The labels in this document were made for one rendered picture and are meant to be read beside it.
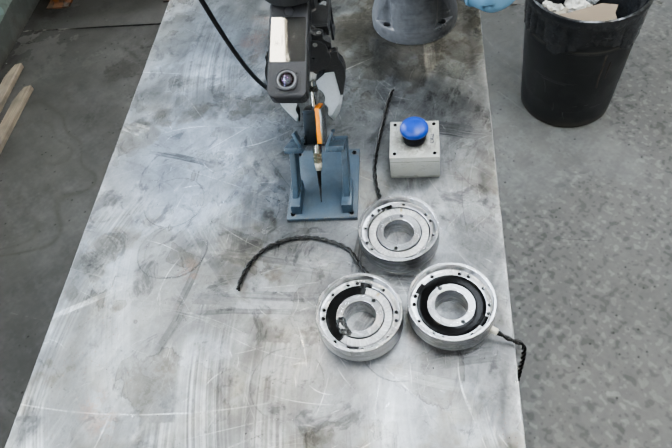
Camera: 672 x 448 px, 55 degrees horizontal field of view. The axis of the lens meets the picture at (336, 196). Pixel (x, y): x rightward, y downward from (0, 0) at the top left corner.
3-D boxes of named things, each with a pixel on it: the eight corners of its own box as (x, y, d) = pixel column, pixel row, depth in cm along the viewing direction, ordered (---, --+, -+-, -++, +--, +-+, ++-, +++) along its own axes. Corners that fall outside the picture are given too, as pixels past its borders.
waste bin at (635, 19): (629, 135, 196) (670, 19, 163) (515, 138, 201) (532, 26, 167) (608, 60, 217) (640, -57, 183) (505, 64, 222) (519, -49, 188)
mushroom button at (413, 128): (428, 158, 93) (428, 134, 89) (400, 158, 93) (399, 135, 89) (428, 137, 95) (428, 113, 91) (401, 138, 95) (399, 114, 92)
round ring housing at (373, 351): (396, 373, 76) (395, 358, 73) (311, 358, 79) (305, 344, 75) (409, 295, 82) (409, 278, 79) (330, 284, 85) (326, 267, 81)
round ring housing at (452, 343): (392, 329, 80) (390, 314, 77) (433, 266, 85) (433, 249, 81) (469, 371, 75) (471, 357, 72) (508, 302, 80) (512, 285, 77)
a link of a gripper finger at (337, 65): (354, 85, 84) (333, 32, 77) (353, 93, 83) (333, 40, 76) (319, 92, 85) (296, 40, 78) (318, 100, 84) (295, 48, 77)
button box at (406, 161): (440, 177, 93) (440, 154, 90) (391, 178, 94) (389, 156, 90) (438, 135, 98) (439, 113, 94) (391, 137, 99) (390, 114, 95)
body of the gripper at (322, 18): (338, 33, 85) (326, -51, 75) (334, 77, 80) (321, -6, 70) (280, 36, 86) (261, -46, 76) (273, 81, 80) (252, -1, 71)
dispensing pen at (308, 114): (308, 205, 89) (298, 83, 84) (313, 196, 93) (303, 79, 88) (324, 205, 89) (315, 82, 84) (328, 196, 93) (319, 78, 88)
